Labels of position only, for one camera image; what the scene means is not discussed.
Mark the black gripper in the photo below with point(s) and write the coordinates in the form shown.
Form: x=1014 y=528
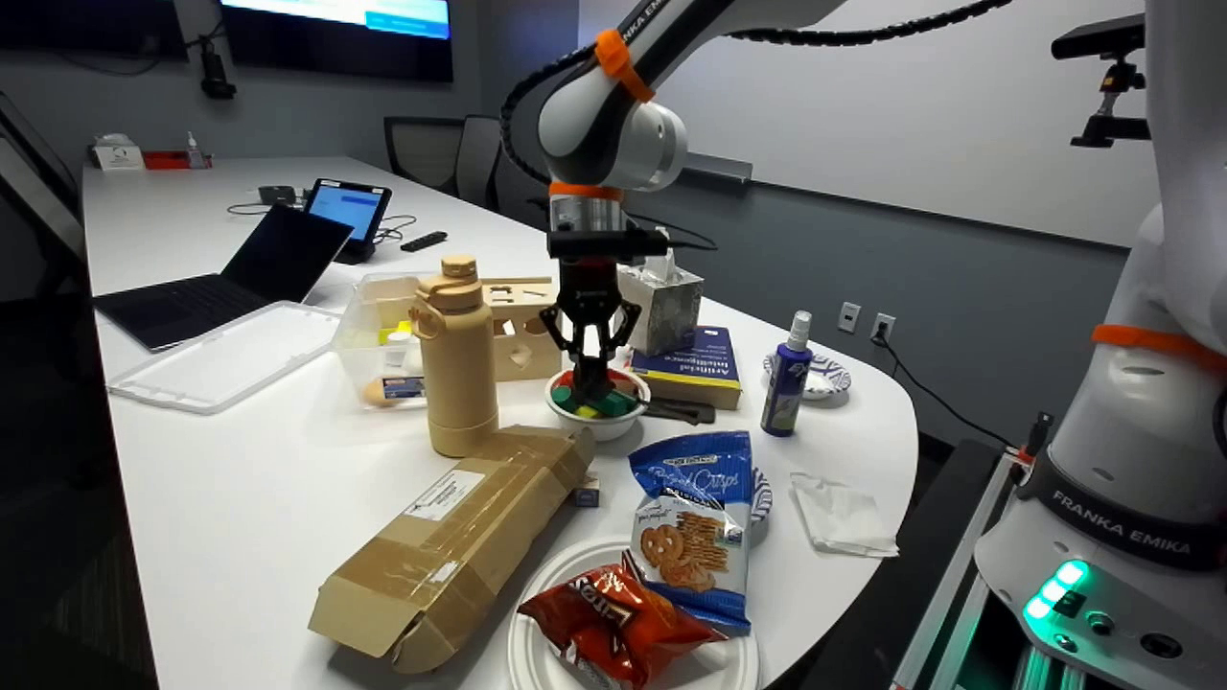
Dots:
x=588 y=250

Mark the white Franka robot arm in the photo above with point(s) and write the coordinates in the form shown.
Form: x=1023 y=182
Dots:
x=616 y=127

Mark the white bowl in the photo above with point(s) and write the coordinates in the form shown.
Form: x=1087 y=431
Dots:
x=599 y=427

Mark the plain white plate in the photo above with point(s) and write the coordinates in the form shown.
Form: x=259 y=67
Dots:
x=532 y=655

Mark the red block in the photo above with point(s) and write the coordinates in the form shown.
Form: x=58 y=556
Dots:
x=628 y=380

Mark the wooden shape sorter box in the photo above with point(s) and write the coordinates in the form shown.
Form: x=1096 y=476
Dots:
x=522 y=340

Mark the green block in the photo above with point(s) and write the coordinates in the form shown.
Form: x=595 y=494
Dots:
x=624 y=406

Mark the grey tissue box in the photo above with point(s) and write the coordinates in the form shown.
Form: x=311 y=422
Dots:
x=673 y=308

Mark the blue yellow box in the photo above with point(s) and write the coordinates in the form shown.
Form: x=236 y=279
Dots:
x=697 y=367

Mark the tan water bottle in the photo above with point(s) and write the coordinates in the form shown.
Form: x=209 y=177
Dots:
x=457 y=370

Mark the black remote control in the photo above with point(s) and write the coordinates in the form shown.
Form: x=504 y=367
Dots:
x=422 y=239

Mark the blue spray bottle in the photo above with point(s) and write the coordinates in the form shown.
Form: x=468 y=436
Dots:
x=784 y=390

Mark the blue snack bag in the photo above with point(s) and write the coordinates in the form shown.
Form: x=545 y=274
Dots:
x=697 y=513

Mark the grey office chair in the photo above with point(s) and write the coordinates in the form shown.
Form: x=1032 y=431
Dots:
x=422 y=156
x=484 y=160

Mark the clear plastic container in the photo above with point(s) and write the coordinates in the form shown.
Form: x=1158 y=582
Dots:
x=379 y=348

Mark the long cardboard box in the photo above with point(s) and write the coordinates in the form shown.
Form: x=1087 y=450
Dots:
x=462 y=551

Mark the black items far table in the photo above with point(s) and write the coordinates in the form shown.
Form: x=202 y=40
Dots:
x=345 y=214

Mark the red chips bag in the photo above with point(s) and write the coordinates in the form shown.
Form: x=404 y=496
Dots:
x=616 y=625

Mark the white napkin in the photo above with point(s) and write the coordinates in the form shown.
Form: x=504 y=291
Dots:
x=846 y=518

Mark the black laptop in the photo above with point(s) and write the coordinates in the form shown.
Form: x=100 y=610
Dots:
x=255 y=262

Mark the red box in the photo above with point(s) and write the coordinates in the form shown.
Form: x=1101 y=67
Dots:
x=179 y=160

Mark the white box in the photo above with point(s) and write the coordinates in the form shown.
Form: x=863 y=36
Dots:
x=117 y=156

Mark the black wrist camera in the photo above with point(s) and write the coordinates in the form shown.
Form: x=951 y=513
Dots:
x=646 y=245

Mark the white wall outlet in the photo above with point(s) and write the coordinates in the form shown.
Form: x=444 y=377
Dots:
x=849 y=316
x=882 y=328

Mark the wall television screen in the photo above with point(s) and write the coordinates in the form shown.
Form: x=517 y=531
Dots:
x=331 y=32

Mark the black camera on stand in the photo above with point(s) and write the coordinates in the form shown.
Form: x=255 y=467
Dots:
x=1111 y=63

